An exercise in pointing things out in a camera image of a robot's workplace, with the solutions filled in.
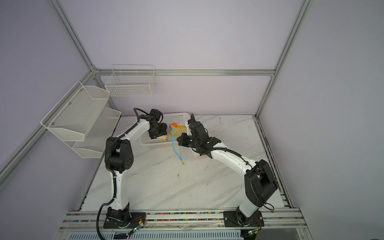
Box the clear zip top bag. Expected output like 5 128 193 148
169 122 200 166

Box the cream white garlic bulb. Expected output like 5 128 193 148
157 136 167 141

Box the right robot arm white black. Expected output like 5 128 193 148
177 114 279 220

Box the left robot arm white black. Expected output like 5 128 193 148
102 108 167 225

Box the small orange tangerine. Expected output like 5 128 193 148
169 123 178 130

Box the white plastic perforated basket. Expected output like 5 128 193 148
139 113 191 148

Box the lower white mesh shelf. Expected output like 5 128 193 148
72 108 121 159

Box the white mesh shelf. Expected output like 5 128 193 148
41 82 110 142
72 108 121 159

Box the upper white mesh shelf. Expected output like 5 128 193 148
41 82 110 142

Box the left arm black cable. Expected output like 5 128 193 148
95 107 151 240

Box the white wire wall basket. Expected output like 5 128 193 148
105 65 157 97

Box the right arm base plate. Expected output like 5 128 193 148
223 211 265 228

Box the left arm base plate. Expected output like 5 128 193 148
103 209 147 229

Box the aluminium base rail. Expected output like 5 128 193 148
55 209 313 240

